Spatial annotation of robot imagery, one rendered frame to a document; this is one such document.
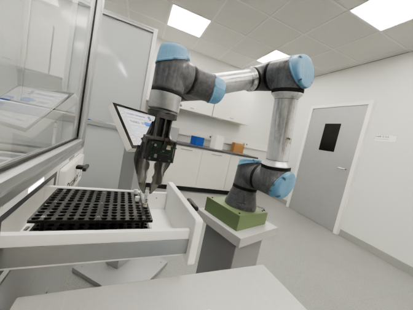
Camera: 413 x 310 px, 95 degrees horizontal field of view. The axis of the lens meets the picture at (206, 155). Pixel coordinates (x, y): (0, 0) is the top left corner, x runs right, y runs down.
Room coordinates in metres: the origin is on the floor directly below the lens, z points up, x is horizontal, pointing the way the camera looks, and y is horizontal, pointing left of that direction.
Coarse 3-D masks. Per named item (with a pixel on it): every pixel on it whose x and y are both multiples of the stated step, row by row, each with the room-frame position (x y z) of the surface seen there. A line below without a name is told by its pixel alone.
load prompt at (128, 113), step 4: (128, 112) 1.23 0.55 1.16; (132, 112) 1.27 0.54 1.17; (128, 116) 1.20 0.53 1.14; (132, 116) 1.24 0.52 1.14; (136, 116) 1.28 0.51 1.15; (140, 116) 1.33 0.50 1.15; (144, 116) 1.38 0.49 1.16; (148, 116) 1.42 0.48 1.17; (144, 120) 1.35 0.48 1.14; (148, 120) 1.40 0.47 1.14; (152, 120) 1.45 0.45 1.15
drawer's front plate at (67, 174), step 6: (78, 156) 0.75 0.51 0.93; (72, 162) 0.64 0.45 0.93; (78, 162) 0.71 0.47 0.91; (66, 168) 0.57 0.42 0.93; (72, 168) 0.62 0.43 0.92; (60, 174) 0.55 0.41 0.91; (66, 174) 0.56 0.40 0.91; (72, 174) 0.63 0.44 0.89; (78, 174) 0.74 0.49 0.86; (60, 180) 0.55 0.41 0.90; (66, 180) 0.57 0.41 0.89; (78, 180) 0.76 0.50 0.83
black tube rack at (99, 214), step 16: (64, 192) 0.46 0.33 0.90; (80, 192) 0.48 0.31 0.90; (96, 192) 0.50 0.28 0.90; (112, 192) 0.53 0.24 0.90; (128, 192) 0.55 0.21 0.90; (48, 208) 0.37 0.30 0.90; (64, 208) 0.39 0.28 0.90; (80, 208) 0.40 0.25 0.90; (96, 208) 0.42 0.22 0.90; (112, 208) 0.44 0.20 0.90; (128, 208) 0.46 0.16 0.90; (48, 224) 0.37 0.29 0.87; (64, 224) 0.38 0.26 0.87; (80, 224) 0.39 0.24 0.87; (96, 224) 0.38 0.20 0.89; (112, 224) 0.42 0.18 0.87; (128, 224) 0.43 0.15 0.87; (144, 224) 0.45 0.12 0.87
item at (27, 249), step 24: (48, 192) 0.49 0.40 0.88; (24, 216) 0.39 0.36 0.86; (0, 240) 0.28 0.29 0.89; (24, 240) 0.29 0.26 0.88; (48, 240) 0.30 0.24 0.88; (72, 240) 0.32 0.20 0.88; (96, 240) 0.34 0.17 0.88; (120, 240) 0.35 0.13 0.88; (144, 240) 0.37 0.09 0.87; (168, 240) 0.39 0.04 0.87; (0, 264) 0.28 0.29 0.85; (24, 264) 0.29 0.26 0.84; (48, 264) 0.30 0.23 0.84
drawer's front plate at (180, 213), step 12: (168, 192) 0.62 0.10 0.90; (180, 192) 0.57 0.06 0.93; (168, 204) 0.60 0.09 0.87; (180, 204) 0.50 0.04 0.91; (168, 216) 0.58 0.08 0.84; (180, 216) 0.49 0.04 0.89; (192, 216) 0.42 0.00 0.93; (192, 228) 0.41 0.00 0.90; (192, 240) 0.40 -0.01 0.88; (192, 252) 0.40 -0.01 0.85
